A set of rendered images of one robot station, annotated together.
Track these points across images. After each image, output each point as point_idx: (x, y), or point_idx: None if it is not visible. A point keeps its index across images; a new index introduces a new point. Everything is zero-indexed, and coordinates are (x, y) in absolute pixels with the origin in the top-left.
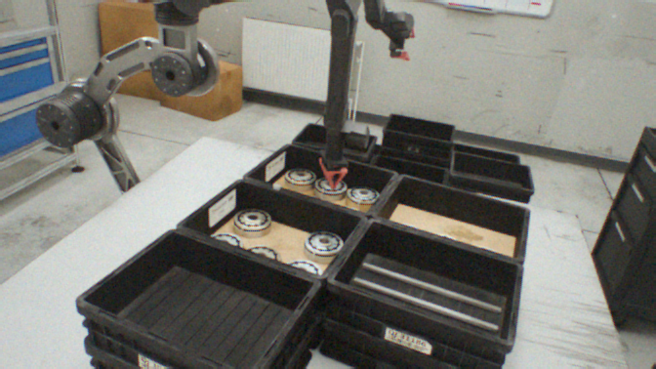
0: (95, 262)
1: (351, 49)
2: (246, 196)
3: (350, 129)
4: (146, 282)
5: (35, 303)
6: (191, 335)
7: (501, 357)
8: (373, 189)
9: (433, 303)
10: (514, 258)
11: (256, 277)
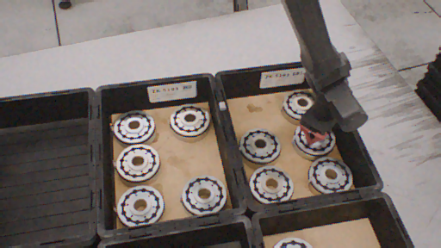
0: (112, 67)
1: (295, 0)
2: (209, 93)
3: (334, 98)
4: (56, 116)
5: (52, 74)
6: (25, 182)
7: None
8: (350, 178)
9: None
10: None
11: None
